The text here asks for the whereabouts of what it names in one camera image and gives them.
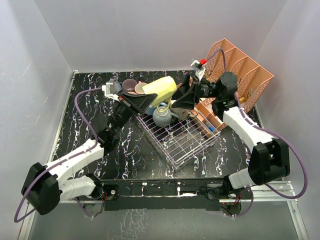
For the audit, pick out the yellow-green mug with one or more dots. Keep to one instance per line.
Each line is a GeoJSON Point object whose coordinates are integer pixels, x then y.
{"type": "Point", "coordinates": [164, 87]}

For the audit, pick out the small grey-blue cup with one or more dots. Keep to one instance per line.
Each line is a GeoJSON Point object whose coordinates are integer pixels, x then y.
{"type": "Point", "coordinates": [118, 86]}

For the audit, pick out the grey mug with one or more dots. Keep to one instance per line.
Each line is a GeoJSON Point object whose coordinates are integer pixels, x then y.
{"type": "Point", "coordinates": [163, 116]}

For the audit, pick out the light blue mug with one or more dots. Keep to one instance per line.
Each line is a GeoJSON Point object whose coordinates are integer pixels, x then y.
{"type": "Point", "coordinates": [151, 109]}

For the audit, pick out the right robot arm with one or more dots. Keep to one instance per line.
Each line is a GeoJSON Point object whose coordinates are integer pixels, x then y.
{"type": "Point", "coordinates": [269, 158]}

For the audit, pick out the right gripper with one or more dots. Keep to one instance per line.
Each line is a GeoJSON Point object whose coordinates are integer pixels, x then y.
{"type": "Point", "coordinates": [186, 98]}

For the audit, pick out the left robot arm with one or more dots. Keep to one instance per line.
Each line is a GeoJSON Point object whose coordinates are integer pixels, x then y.
{"type": "Point", "coordinates": [46, 185]}

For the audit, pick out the black front rail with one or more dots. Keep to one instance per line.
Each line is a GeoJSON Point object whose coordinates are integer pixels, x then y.
{"type": "Point", "coordinates": [170, 194]}

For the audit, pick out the pink mug white inside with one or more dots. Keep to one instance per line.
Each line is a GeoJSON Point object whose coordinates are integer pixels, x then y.
{"type": "Point", "coordinates": [139, 88]}

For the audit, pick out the purple mug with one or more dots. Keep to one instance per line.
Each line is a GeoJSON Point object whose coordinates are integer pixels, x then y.
{"type": "Point", "coordinates": [128, 86]}

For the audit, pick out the white wire dish rack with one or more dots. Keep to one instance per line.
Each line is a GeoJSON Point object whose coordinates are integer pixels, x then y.
{"type": "Point", "coordinates": [182, 140]}

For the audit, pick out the peach desk organizer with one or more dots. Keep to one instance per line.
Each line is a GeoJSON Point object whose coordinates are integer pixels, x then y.
{"type": "Point", "coordinates": [252, 79]}

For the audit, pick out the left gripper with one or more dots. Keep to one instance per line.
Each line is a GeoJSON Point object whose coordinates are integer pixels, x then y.
{"type": "Point", "coordinates": [139, 102]}

